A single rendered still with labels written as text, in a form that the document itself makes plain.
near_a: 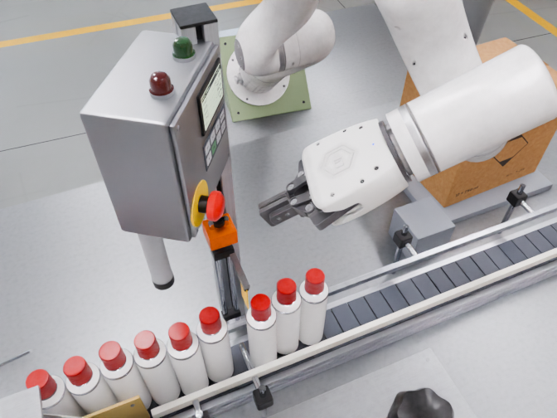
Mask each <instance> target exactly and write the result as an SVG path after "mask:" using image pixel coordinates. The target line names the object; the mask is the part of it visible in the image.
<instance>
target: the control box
mask: <svg viewBox="0 0 557 418"><path fill-rule="evenodd" d="M177 37H178V36H177V35H176V34H174V33H166V32H153V31H142V32H140V34H139V35H138V37H137V38H136V39H135V41H134V42H133V44H132V45H131V46H130V47H129V48H128V49H127V51H126V52H125V53H124V55H123V56H122V58H121V59H120V60H119V62H118V63H117V64H116V66H115V67H114V68H113V69H112V70H111V71H110V73H109V74H108V76H107V77H106V78H105V80H104V81H103V83H102V84H101V85H100V86H99V88H98V89H97V90H96V91H95V93H94V94H93V95H92V97H91V98H90V99H89V101H88V102H87V103H86V105H85V106H84V108H83V109H82V110H81V111H80V118H81V121H82V123H83V125H84V128H85V132H86V134H87V137H88V139H89V141H90V146H91V148H92V150H93V153H94V156H95V159H96V162H97V164H98V166H99V170H100V172H101V175H102V178H103V180H104V184H105V186H106V189H107V191H108V194H109V198H110V200H111V202H112V205H113V207H114V211H115V214H116V216H117V218H118V221H119V224H120V227H121V229H122V230H123V231H126V232H132V233H137V234H142V235H146V236H156V237H161V238H166V239H170V240H175V241H185V242H189V241H190V240H191V238H192V237H194V238H195V237H196V235H197V233H198V231H199V229H200V227H201V223H202V221H203V219H204V217H205V213H200V212H199V211H198V202H199V199H200V196H201V195H204V196H210V194H211V192H212V191H215V190H216V187H217V185H218V182H219V181H220V177H221V174H222V173H223V170H224V168H225V165H226V163H227V160H228V158H229V156H230V150H229V142H228V133H227V125H226V129H225V132H224V134H223V137H222V139H221V141H220V144H219V146H218V148H217V150H216V153H215V155H214V157H213V159H212V161H211V165H210V166H209V168H208V170H207V171H206V164H205V159H204V153H203V146H204V144H205V142H206V140H207V138H208V135H209V133H210V131H211V129H212V127H213V125H214V123H215V121H216V118H217V116H218V114H219V113H220V110H221V107H222V105H223V104H224V103H225V99H224V97H223V99H222V101H221V102H220V105H219V107H218V109H217V111H216V114H215V116H214V118H213V120H212V121H211V124H210V126H209V128H208V130H207V132H206V135H205V136H204V137H203V136H202V134H201V123H200V117H199V111H198V105H197V100H196V97H197V95H198V93H199V92H200V90H201V87H202V86H203V84H204V82H205V81H206V78H207V76H208V75H209V73H210V71H211V69H212V67H213V65H214V64H215V62H216V59H217V58H218V57H220V48H219V45H214V43H213V42H212V41H204V39H199V40H197V44H194V45H192V46H193V49H194V50H195V52H196V58H195V59H194V60H193V61H191V62H187V63H178V62H175V61H174V60H173V58H172V52H173V47H172V43H173V42H174V40H175V39H176V38H177ZM155 71H164V72H166V73H167V74H168V75H169V76H170V78H171V82H172V84H173V85H174V90H175V93H174V95H173V96H172V97H171V98H169V99H166V100H155V99H153V98H152V97H151V96H150V94H149V87H150V84H149V78H150V76H151V74H152V73H153V72H155Z"/></svg>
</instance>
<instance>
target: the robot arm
mask: <svg viewBox="0 0 557 418"><path fill-rule="evenodd" d="M318 3H319V0H263V1H262V2H261V3H260V5H258V6H257V8H255V10H253V11H252V13H251V14H250V15H249V16H248V17H247V18H246V19H245V21H244V22H243V23H242V25H241V26H240V29H239V30H238V32H237V34H236V37H235V51H234V52H233V54H232V55H231V57H230V59H229V62H228V66H227V72H226V73H227V80H228V83H229V85H230V88H231V89H232V91H233V92H234V94H235V95H236V96H237V97H238V98H239V99H241V100H242V101H244V102H245V103H247V104H250V105H258V106H260V105H269V104H271V103H273V102H274V101H276V100H277V99H279V98H280V97H281V96H282V95H283V93H284V92H285V90H286V89H287V87H288V83H289V77H290V75H291V74H293V73H296V72H298V71H301V70H304V69H306V68H308V67H310V66H313V65H315V64H317V63H318V62H320V61H322V60H324V59H325V58H326V57H327V56H328V55H329V54H330V52H331V51H332V48H333V47H334V43H335V40H336V33H335V30H336V29H335V27H334V25H333V23H332V19H331V18H330V17H329V16H328V15H327V14H326V13H325V12H324V11H322V10H319V9H316V8H317V5H318ZM375 3H376V5H377V7H378V8H379V10H380V13H381V15H382V17H383V18H384V20H385V23H386V25H387V27H388V28H389V31H390V34H391V36H392V37H393V40H394V42H395V44H396V46H397V48H398V51H399V53H400V55H401V57H402V59H403V61H404V64H405V66H406V68H407V70H408V72H409V74H410V76H411V78H412V80H413V82H414V84H415V86H416V88H417V90H418V92H419V94H420V97H418V98H416V99H414V100H411V101H410V102H408V103H406V104H403V105H401V106H400V107H399V108H397V109H394V110H392V111H390V112H389V113H387V114H385V116H386V118H387V120H388V122H389V123H388V124H385V123H384V122H383V120H381V121H380V122H379V121H378V119H372V120H368V121H366V122H363V123H359V124H356V125H353V126H351V127H348V128H346V129H343V130H340V131H338V132H336V133H334V134H331V135H329V136H327V137H326V138H323V139H320V140H318V141H317V142H315V143H312V144H311V145H309V146H307V147H306V148H305V149H304V150H303V154H302V159H301V160H300V161H299V162H298V174H297V176H296V177H295V178H294V180H293V181H291V182H290V183H289V184H288V185H287V186H286V190H284V191H282V192H280V193H278V194H276V195H274V196H272V197H270V198H268V199H266V200H264V201H262V202H260V203H259V204H258V206H259V215H260V216H261V217H262V218H263V219H264V220H265V221H266V222H267V223H268V224H269V225H270V226H276V225H278V224H280V223H282V222H284V221H286V220H288V219H290V218H292V217H294V216H296V215H300V217H308V218H310V219H311V221H312V223H313V225H314V226H315V227H316V228H317V229H318V230H320V231H322V230H324V229H325V228H326V227H328V226H330V225H331V224H332V225H334V226H339V225H341V224H344V223H346V222H349V221H352V220H354V219H356V218H357V217H359V216H362V215H364V214H366V213H367V212H369V211H371V210H373V209H375V208H377V207H378V206H380V205H381V204H383V203H385V202H387V201H389V200H390V199H391V198H392V197H394V196H396V195H397V194H399V193H400V192H402V191H403V190H404V189H405V188H407V187H408V186H409V185H408V182H411V181H412V179H411V175H413V174H414V175H415V177H416V179H417V180H418V182H421V181H423V180H424V179H426V178H428V177H431V176H433V175H435V174H437V173H439V172H442V171H443V170H446V169H448V168H450V167H452V166H454V165H456V164H459V163H461V162H463V161H468V162H475V163H478V162H483V161H486V160H488V159H490V158H493V157H495V156H496V155H497V154H499V152H500V151H502V149H503V148H504V147H505V145H506V143H507V141H508V140H510V139H513V138H514V137H516V136H519V135H521V134H523V133H525V132H527V131H529V130H532V129H534V128H536V127H538V126H540V125H542V124H545V123H547V122H549V121H551V120H552V119H555V118H556V117H557V89H556V87H555V83H554V82H553V79H552V77H551V75H550V73H549V71H548V70H547V68H546V66H545V64H544V62H543V61H542V60H541V59H540V57H539V56H538V55H537V54H536V53H535V52H534V51H533V50H532V49H531V48H530V47H528V46H526V45H519V46H515V47H513V48H511V49H510V50H509V51H506V52H504V53H502V54H500V55H499V56H496V57H494V58H492V59H490V60H489V61H487V62H485V63H483V64H482V61H481V58H480V56H479V54H478V51H477V48H476V45H475V42H474V40H473V37H472V33H471V30H470V27H469V24H468V21H467V16H466V13H465V10H464V6H463V0H375ZM407 106H408V107H407ZM310 202H312V203H310ZM320 211H321V212H320Z"/></svg>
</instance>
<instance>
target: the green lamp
mask: <svg viewBox="0 0 557 418"><path fill-rule="evenodd" d="M172 47H173V52H172V58H173V60H174V61H175V62H178V63H187V62H191V61H193V60H194V59H195V58H196V52H195V50H194V49H193V46H192V42H191V40H190V39H189V38H188V37H186V36H179V37H177V38H176V39H175V40H174V42H173V43H172Z"/></svg>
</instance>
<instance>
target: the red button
mask: <svg viewBox="0 0 557 418"><path fill-rule="evenodd" d="M224 210H225V197H224V196H223V194H222V193H221V192H220V191H212V192H211V194H210V196H204V195H201V196H200V199H199V202H198V211H199V212H200V213H205V214H206V217H207V219H208V220H209V221H218V220H219V219H220V218H221V217H222V215H223V213H224Z"/></svg>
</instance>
